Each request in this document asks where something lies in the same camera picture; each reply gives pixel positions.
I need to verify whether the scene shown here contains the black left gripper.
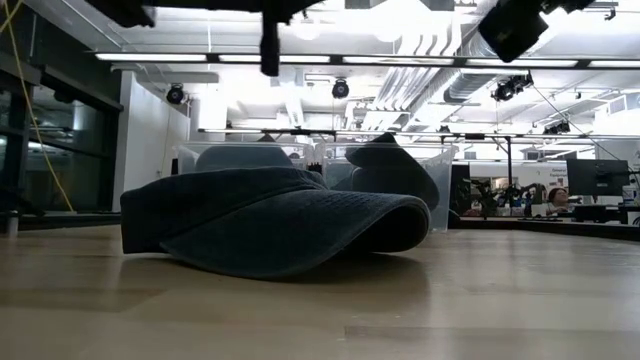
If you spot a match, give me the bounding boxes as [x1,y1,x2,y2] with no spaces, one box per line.
[154,0,324,78]

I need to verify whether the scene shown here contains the towels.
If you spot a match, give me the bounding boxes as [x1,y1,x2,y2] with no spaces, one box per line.
[344,132,441,212]
[194,144,295,174]

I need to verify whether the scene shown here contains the dark blue baseball cap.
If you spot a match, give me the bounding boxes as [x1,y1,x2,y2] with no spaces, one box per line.
[329,167,397,194]
[119,166,432,280]

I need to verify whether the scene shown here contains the clear plastic bin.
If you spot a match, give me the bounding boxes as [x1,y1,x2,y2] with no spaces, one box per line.
[314,142,459,234]
[172,141,315,177]

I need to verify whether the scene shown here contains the black computer tower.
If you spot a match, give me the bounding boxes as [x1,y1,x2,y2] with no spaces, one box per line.
[449,163,471,211]

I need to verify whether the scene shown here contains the person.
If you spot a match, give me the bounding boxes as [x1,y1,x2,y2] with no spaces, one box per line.
[545,187,572,217]

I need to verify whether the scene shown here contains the large black computer monitor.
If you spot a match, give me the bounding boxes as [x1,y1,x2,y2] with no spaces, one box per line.
[566,158,630,199]

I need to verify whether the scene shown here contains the long ceiling light rail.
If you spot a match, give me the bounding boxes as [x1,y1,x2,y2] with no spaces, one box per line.
[94,51,640,70]

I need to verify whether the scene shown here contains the silver ribbed ventilation duct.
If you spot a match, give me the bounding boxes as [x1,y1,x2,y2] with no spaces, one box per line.
[442,29,506,104]

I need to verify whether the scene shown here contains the yellow hanging cable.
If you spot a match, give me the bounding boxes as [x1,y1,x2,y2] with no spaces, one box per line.
[0,0,75,212]

